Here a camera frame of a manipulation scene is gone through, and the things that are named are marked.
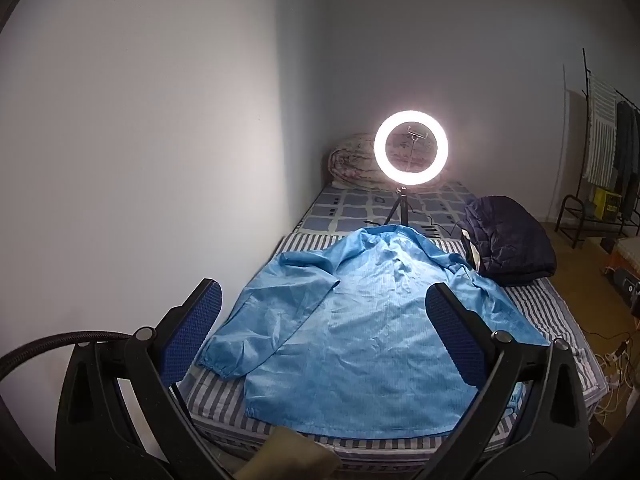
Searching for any folded floral quilt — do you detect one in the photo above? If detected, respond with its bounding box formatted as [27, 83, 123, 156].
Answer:
[327, 132, 443, 191]

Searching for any blue checkered bed sheet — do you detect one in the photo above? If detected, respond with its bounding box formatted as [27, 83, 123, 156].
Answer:
[295, 180, 481, 241]

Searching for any white power strip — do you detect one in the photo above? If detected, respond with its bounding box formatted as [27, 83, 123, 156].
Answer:
[597, 340, 633, 386]

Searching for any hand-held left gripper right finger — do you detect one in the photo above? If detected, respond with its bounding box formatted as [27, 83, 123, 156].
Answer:
[420, 282, 593, 480]

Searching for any black tripod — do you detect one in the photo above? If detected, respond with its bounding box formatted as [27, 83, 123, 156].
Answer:
[382, 185, 426, 228]

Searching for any orange box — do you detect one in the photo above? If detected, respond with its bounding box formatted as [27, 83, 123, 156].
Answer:
[602, 237, 640, 273]

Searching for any light blue jacket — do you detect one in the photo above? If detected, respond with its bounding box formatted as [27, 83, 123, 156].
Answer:
[197, 225, 551, 436]

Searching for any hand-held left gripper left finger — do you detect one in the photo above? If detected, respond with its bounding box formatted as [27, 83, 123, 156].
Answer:
[55, 278, 236, 480]

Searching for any ring light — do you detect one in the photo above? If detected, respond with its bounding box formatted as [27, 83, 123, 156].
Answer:
[373, 109, 449, 184]

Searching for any phone holder clamp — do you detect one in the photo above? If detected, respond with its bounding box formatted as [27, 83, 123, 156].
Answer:
[406, 125, 427, 173]

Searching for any dark hanging garment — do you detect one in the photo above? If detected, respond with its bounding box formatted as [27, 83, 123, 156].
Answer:
[614, 100, 640, 203]

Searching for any striped hanging towel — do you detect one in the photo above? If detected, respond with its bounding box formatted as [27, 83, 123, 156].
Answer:
[582, 72, 618, 188]

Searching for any striped bed mattress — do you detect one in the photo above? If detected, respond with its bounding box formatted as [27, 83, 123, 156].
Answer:
[177, 232, 608, 461]

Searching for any dark navy puffer jacket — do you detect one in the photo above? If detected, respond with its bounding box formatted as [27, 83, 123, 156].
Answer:
[459, 195, 558, 288]

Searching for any yellow box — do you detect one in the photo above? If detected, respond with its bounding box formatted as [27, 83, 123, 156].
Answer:
[592, 187, 623, 221]

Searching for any black electronic device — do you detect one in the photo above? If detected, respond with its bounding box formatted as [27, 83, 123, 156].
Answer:
[607, 265, 640, 311]

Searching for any black metal clothes rack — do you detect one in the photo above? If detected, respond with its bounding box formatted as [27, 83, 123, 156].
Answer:
[555, 47, 640, 251]

